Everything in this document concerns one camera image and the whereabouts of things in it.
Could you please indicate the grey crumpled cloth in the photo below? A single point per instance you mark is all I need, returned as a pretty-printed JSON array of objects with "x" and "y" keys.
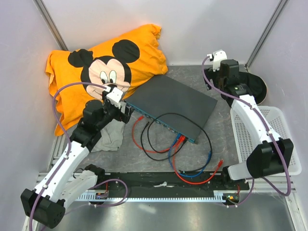
[{"x": 112, "y": 137}]

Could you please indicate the orange Mickey Mouse pillow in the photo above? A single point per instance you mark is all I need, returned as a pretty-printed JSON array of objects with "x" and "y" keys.
[{"x": 125, "y": 62}]

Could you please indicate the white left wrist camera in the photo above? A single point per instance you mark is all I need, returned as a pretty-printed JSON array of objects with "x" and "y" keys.
[{"x": 113, "y": 95}]

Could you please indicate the dark grey network switch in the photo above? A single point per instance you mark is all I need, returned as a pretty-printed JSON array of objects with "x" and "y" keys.
[{"x": 181, "y": 108}]

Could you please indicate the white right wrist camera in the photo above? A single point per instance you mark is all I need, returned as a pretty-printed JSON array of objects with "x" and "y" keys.
[{"x": 216, "y": 58}]

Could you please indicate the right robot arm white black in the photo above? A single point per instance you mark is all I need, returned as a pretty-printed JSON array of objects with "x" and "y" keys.
[{"x": 243, "y": 92}]

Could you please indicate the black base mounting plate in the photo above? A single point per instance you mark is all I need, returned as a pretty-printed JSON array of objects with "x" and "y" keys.
[{"x": 168, "y": 185}]

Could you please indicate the black cap with beige brim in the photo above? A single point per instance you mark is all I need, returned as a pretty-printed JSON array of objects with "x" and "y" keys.
[{"x": 256, "y": 84}]

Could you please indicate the white slotted cable duct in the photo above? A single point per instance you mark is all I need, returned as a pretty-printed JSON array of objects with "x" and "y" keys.
[{"x": 92, "y": 196}]

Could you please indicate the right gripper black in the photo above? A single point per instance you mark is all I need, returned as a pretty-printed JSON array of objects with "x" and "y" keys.
[{"x": 210, "y": 74}]

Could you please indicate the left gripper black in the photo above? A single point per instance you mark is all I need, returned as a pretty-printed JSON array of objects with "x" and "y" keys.
[{"x": 121, "y": 116}]

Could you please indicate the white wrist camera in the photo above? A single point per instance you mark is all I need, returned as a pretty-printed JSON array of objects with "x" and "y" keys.
[
  {"x": 216, "y": 58},
  {"x": 113, "y": 95}
]

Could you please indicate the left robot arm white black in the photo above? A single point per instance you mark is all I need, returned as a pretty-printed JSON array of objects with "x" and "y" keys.
[{"x": 49, "y": 200}]

